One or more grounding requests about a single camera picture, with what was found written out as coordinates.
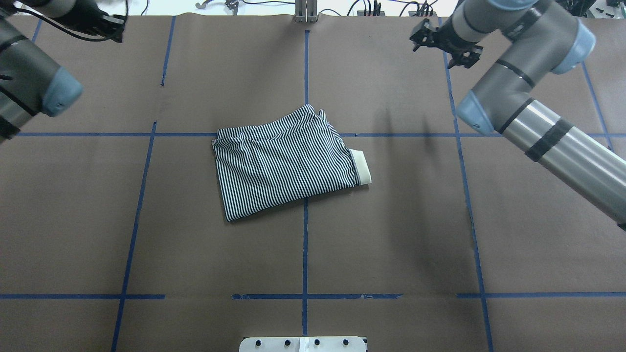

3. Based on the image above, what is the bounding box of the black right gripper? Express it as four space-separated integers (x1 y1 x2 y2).
431 22 484 69

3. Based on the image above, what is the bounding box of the striped polo shirt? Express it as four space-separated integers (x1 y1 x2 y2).
212 104 373 222

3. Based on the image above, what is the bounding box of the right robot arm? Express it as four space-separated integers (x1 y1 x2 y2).
430 0 625 229

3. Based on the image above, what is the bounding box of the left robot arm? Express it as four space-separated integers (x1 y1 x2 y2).
0 0 83 142

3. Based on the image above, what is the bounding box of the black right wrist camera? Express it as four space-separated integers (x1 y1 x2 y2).
409 18 437 53

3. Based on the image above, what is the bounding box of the aluminium frame post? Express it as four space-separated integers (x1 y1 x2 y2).
293 0 319 23

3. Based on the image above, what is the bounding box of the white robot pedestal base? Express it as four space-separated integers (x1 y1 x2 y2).
239 336 368 352

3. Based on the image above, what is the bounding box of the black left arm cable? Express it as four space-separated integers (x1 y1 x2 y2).
12 0 129 43

